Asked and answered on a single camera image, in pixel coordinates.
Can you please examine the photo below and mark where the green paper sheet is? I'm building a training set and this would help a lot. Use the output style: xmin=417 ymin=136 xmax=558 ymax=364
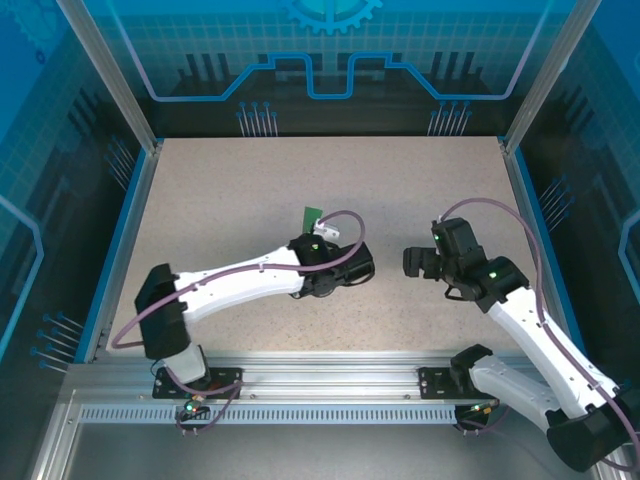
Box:
xmin=300 ymin=205 xmax=325 ymax=235

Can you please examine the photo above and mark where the long aluminium frame rail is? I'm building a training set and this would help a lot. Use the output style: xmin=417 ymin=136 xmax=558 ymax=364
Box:
xmin=64 ymin=349 xmax=601 ymax=405

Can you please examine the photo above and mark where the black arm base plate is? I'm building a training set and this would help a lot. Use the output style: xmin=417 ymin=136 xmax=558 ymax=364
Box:
xmin=152 ymin=367 xmax=245 ymax=401
xmin=417 ymin=366 xmax=481 ymax=401

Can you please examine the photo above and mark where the blue printed enclosure panel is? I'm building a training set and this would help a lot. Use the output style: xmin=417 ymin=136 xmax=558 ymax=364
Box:
xmin=0 ymin=0 xmax=151 ymax=480
xmin=89 ymin=0 xmax=576 ymax=139
xmin=514 ymin=0 xmax=640 ymax=401

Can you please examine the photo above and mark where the slotted grey cable duct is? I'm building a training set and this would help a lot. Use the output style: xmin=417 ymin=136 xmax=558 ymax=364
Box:
xmin=78 ymin=405 xmax=460 ymax=426

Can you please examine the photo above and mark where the short purple cable loop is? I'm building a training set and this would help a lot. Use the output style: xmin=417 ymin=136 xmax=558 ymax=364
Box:
xmin=453 ymin=399 xmax=511 ymax=437
xmin=172 ymin=369 xmax=247 ymax=437

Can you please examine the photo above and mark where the aluminium upright post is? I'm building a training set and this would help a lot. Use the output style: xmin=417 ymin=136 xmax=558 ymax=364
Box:
xmin=55 ymin=0 xmax=164 ymax=154
xmin=502 ymin=0 xmax=606 ymax=154

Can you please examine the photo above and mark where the small connector with green light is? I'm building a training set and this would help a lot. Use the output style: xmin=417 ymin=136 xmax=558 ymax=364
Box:
xmin=464 ymin=401 xmax=497 ymax=420
xmin=180 ymin=397 xmax=210 ymax=420

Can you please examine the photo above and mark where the aluminium side rail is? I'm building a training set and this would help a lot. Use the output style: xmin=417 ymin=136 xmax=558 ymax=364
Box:
xmin=499 ymin=137 xmax=591 ymax=364
xmin=82 ymin=142 xmax=161 ymax=364

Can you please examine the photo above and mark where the grey metal shelf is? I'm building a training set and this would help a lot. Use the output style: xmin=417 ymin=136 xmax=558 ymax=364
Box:
xmin=29 ymin=389 xmax=640 ymax=480

